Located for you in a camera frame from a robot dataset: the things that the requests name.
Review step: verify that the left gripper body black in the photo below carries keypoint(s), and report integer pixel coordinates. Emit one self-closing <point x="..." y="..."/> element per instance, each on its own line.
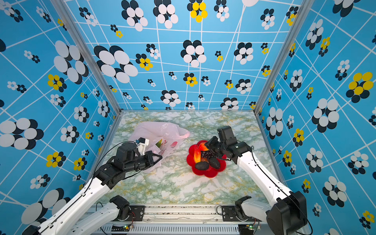
<point x="146" y="161"/>

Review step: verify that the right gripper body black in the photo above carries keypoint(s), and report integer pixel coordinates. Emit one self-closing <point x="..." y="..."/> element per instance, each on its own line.
<point x="215" y="147"/>

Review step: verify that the pink translucent plastic bag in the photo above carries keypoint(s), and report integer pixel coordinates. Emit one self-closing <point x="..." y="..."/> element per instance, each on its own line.
<point x="164" y="138"/>

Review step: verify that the red yellow mango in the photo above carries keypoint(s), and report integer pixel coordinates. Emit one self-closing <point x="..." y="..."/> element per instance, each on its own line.
<point x="202" y="148"/>
<point x="197" y="156"/>

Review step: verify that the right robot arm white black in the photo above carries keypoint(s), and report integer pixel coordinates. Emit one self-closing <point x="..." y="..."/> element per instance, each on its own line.
<point x="285" y="211"/>

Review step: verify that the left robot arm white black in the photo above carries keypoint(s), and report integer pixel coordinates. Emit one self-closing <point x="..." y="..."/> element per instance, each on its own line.
<point x="130" y="157"/>

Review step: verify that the dark purple grape bunch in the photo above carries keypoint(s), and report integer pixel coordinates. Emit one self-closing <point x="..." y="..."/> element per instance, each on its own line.
<point x="206" y="155"/>

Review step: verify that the dark avocado right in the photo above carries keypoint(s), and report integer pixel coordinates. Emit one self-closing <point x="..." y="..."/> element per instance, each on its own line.
<point x="214" y="163"/>

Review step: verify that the dark avocado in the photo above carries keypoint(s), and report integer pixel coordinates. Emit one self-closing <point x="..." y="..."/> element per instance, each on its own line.
<point x="202" y="166"/>
<point x="214" y="163"/>

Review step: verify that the dark avocado left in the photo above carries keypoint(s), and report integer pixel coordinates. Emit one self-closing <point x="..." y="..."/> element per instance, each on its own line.
<point x="202" y="166"/>

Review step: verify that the red flower-shaped plate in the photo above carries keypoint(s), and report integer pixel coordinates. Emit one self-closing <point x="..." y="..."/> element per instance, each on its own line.
<point x="211" y="172"/>

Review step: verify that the left green circuit board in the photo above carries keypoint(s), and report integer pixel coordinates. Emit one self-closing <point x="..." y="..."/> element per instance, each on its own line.
<point x="121" y="228"/>

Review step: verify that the green circuit board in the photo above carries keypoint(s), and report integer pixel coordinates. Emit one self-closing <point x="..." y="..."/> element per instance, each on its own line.
<point x="247" y="227"/>
<point x="121" y="228"/>

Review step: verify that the right green circuit board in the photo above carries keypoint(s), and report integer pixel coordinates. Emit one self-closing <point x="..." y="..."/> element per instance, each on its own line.
<point x="247" y="227"/>

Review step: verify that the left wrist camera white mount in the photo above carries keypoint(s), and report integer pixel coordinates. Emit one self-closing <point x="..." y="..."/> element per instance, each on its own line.
<point x="142" y="144"/>

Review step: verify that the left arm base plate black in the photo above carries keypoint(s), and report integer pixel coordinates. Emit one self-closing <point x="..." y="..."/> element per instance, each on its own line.
<point x="131" y="213"/>

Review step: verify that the aluminium front rail frame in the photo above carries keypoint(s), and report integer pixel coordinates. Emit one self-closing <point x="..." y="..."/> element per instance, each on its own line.
<point x="182" y="220"/>

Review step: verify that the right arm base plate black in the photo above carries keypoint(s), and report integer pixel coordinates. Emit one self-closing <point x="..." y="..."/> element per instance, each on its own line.
<point x="229" y="214"/>

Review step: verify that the right aluminium corner post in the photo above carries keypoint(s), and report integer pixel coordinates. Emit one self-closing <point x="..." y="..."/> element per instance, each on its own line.
<point x="290" y="39"/>

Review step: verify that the aluminium corner post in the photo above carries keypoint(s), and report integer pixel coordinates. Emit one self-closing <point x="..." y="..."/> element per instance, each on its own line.
<point x="77" y="37"/>
<point x="290" y="39"/>

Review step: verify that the left aluminium corner post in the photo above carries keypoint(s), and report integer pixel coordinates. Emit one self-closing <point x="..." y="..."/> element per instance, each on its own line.
<point x="77" y="37"/>

